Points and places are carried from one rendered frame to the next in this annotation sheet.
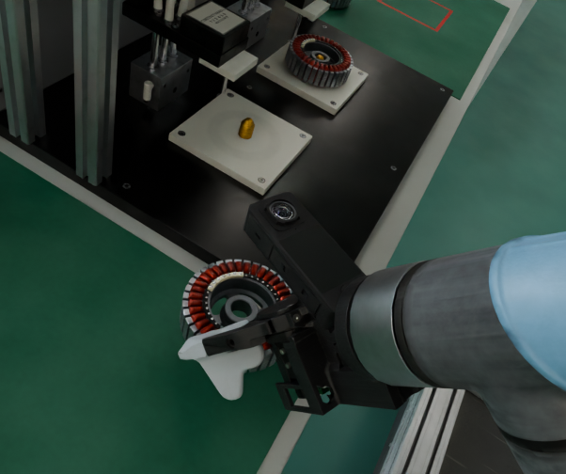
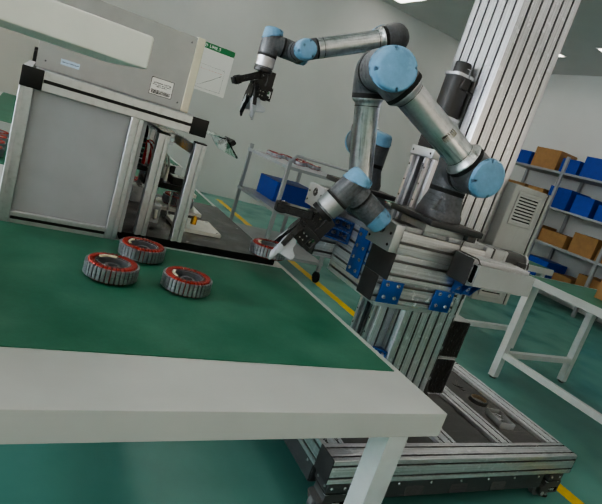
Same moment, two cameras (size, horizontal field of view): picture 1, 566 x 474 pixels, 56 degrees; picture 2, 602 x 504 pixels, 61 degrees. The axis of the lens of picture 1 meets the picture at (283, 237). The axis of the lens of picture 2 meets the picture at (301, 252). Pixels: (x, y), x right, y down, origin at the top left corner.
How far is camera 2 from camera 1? 1.25 m
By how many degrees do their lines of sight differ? 49
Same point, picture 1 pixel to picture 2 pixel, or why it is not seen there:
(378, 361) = (333, 209)
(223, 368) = (287, 250)
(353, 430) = not seen: hidden behind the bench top
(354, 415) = not seen: hidden behind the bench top
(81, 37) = (191, 178)
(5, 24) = (150, 183)
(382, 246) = not seen: hidden behind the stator
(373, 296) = (324, 198)
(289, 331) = (303, 225)
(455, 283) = (341, 183)
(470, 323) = (348, 186)
